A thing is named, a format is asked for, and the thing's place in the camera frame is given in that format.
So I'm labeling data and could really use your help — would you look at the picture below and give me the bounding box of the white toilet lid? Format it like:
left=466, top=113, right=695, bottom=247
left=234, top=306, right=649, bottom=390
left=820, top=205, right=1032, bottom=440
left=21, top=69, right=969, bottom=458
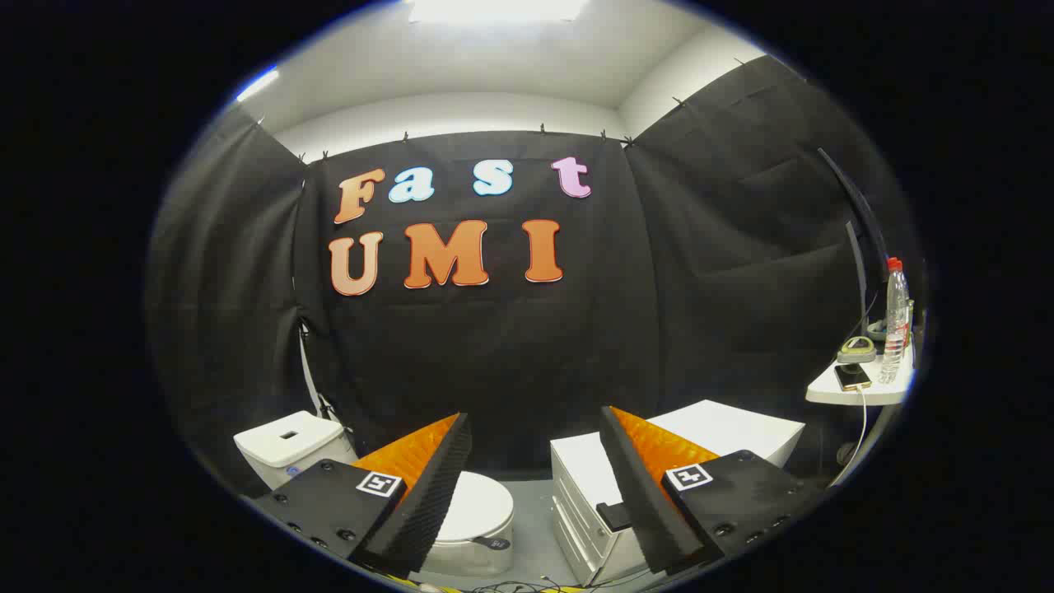
left=434, top=471, right=515, bottom=551

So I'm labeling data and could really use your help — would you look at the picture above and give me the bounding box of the ceiling light panel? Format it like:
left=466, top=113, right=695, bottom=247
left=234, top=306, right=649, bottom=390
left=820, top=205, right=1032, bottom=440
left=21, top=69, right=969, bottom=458
left=408, top=0, right=590, bottom=24
left=236, top=68, right=281, bottom=104

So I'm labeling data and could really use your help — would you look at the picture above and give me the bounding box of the backdrop stand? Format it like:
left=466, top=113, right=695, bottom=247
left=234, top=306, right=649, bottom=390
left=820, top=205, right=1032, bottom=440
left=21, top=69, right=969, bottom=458
left=296, top=320, right=340, bottom=431

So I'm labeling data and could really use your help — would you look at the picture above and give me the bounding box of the clear plastic water bottle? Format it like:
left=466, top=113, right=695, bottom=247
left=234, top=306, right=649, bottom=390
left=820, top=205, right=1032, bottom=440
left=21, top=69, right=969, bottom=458
left=877, top=257, right=911, bottom=385

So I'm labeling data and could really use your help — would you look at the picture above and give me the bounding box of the white charging cable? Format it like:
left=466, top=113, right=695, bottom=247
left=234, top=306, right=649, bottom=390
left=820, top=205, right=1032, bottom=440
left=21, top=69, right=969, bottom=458
left=828, top=387, right=870, bottom=488

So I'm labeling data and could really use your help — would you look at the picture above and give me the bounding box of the white drawer cabinet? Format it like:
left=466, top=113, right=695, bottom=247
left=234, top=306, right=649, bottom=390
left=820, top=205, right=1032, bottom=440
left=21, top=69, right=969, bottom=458
left=550, top=399, right=806, bottom=587

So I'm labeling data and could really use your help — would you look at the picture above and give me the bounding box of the black computer monitor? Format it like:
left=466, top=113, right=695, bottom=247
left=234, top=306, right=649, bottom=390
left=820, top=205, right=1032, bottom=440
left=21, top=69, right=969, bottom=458
left=817, top=147, right=892, bottom=330

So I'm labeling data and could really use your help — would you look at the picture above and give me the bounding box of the white toilet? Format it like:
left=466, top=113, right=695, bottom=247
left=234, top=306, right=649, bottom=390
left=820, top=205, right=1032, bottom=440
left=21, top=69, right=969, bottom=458
left=234, top=410, right=515, bottom=579

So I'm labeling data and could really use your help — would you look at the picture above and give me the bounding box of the white side shelf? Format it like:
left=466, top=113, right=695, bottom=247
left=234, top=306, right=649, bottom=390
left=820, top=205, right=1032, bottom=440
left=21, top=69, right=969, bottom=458
left=805, top=354, right=915, bottom=406

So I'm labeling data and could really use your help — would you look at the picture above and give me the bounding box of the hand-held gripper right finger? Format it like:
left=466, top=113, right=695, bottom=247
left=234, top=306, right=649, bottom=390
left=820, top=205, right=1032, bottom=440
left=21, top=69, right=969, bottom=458
left=599, top=405, right=826, bottom=576

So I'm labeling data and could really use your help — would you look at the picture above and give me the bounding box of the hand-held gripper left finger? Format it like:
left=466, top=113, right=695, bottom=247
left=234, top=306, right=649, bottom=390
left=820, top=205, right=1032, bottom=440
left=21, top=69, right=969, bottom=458
left=251, top=412, right=474, bottom=579

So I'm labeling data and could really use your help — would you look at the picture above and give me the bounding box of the black backdrop cloth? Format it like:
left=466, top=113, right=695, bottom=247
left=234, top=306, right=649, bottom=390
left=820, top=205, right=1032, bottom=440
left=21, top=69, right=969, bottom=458
left=147, top=56, right=898, bottom=495

